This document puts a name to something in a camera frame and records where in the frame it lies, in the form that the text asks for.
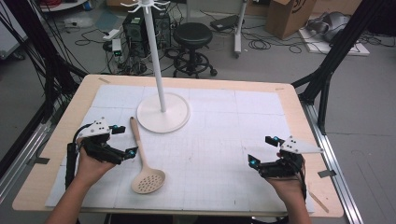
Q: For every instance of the black metal frame strut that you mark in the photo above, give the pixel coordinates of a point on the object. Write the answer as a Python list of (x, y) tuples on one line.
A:
[(46, 56), (336, 53)]

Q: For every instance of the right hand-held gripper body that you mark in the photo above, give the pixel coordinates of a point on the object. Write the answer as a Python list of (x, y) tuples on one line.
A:
[(299, 146)]

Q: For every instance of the person's right hand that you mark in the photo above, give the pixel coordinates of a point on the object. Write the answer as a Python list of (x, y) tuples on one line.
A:
[(289, 188)]

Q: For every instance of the cardboard box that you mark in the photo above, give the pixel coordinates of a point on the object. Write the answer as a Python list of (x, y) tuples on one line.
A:
[(286, 18)]

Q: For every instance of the white round table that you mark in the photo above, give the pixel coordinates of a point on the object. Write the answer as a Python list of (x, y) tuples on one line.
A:
[(62, 5)]

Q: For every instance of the white adapter box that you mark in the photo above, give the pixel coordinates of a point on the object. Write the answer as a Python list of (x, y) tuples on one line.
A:
[(116, 46)]

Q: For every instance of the aluminium rail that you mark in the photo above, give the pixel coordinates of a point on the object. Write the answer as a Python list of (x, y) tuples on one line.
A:
[(21, 161), (333, 161)]

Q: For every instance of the thin wooden stick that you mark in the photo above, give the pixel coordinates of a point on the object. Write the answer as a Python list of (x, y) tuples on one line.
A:
[(319, 201)]

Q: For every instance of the white hook stand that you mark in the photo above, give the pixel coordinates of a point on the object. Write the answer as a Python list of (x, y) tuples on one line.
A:
[(163, 118)]

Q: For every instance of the black flat laptop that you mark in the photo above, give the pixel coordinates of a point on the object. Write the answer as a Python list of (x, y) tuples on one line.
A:
[(224, 22)]

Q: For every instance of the white power strip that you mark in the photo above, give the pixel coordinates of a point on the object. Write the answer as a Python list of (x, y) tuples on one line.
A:
[(111, 34)]

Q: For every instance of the black tape strip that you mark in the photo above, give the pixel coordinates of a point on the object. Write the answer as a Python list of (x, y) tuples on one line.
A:
[(327, 173), (40, 160)]

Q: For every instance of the white flat board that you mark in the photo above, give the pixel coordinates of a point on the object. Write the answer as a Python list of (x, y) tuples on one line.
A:
[(358, 49)]

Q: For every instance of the grey rounded device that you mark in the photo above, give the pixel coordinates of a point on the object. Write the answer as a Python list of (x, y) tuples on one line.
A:
[(333, 25)]

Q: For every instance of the white cabinet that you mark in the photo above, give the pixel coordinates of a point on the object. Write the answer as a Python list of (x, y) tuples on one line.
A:
[(9, 37)]

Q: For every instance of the white floor stand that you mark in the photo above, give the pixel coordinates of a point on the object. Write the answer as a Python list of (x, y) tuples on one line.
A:
[(238, 34)]

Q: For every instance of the wooden slotted spoon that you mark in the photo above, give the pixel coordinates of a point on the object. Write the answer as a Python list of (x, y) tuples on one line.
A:
[(148, 182)]

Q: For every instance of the person's left hand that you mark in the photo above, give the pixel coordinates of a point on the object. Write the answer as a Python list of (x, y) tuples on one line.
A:
[(90, 171)]

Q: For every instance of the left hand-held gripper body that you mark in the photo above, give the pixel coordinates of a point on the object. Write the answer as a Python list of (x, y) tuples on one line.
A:
[(96, 129)]

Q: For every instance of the white grid mat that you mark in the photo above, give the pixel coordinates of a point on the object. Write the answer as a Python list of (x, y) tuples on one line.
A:
[(211, 155)]

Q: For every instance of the black round stool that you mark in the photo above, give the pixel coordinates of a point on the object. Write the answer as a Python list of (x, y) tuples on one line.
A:
[(193, 34)]

